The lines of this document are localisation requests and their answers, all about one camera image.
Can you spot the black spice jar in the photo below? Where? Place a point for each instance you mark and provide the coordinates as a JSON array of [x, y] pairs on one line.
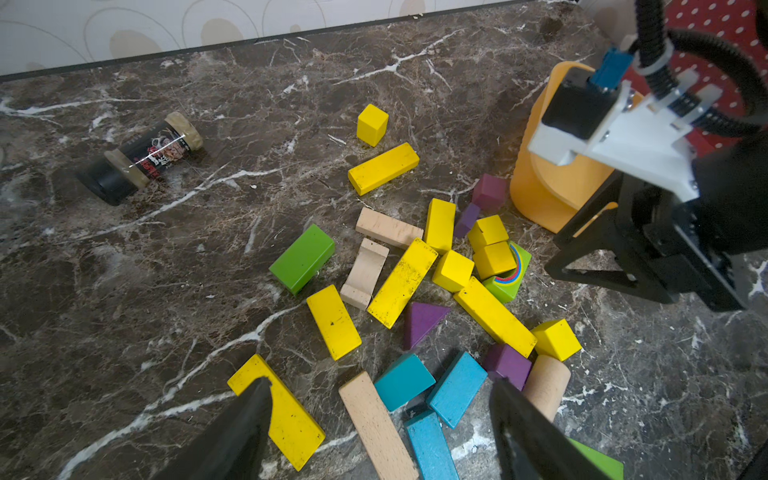
[[121, 172]]

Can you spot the long speckled yellow block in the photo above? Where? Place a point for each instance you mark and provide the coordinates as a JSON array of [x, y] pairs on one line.
[[402, 283]]

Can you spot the teal block right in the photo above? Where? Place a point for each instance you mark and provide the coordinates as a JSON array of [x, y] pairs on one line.
[[457, 388]]

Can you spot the green rainbow arch block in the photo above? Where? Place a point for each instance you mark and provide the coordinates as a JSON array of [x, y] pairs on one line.
[[506, 286]]

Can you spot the purple cube block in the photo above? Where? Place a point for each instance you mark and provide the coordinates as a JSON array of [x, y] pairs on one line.
[[504, 362], [490, 193]]

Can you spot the red polka dot toaster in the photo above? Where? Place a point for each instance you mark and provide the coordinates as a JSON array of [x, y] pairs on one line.
[[655, 39]]

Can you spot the green rectangular block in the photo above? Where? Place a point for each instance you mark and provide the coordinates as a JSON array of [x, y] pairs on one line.
[[303, 259]]

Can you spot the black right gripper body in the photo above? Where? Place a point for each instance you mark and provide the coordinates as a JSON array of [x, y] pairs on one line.
[[639, 239]]

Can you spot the long natural wood block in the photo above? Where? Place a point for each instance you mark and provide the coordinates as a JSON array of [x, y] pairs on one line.
[[376, 429]]

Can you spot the yellow plastic tray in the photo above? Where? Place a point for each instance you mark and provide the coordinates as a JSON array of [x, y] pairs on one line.
[[546, 194]]

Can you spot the small purple block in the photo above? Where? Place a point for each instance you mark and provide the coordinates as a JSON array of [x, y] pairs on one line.
[[467, 220]]

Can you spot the long yellow block right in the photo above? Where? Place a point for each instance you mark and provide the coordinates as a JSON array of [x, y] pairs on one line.
[[503, 326]]

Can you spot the yellow block upright centre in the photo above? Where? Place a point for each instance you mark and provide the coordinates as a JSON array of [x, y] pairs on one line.
[[440, 225]]

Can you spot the long yellow block front left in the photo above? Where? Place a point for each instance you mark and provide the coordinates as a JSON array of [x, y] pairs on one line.
[[292, 429]]

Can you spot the yellow cube block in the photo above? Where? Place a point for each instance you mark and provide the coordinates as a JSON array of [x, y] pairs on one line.
[[453, 271], [556, 339], [371, 125], [494, 260], [487, 231]]

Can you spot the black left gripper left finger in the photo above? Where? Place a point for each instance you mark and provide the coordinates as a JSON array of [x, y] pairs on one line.
[[233, 446]]

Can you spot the natural wood arch block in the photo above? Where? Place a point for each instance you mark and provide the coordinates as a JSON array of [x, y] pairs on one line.
[[359, 286]]

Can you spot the purple triangle block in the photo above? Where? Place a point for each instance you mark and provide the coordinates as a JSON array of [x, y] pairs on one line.
[[421, 319]]

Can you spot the purple cube block near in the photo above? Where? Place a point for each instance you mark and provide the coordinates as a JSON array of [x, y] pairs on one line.
[[504, 362]]

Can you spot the yellow block left short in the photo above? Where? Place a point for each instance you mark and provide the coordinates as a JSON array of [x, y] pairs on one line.
[[334, 322]]

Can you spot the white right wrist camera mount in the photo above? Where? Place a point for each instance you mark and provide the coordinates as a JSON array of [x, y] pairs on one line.
[[646, 141]]

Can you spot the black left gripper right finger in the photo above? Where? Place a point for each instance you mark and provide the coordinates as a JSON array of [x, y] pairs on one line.
[[528, 445]]

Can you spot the purple cube block far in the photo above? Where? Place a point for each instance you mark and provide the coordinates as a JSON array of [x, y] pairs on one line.
[[490, 193]]

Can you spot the natural wood rectangular block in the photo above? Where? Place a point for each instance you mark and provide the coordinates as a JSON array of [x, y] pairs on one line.
[[386, 229]]

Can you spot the teal block left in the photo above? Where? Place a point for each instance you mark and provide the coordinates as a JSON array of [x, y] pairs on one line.
[[405, 379]]

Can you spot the green block front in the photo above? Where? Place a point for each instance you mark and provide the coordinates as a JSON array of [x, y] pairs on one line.
[[612, 468]]

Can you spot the long yellow block far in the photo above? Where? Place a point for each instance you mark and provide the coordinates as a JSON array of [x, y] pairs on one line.
[[383, 168]]

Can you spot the natural wood cylinder block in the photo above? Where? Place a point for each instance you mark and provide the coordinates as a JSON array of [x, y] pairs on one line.
[[546, 385]]

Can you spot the long teal block front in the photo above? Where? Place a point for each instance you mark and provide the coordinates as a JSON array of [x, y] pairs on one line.
[[430, 447]]

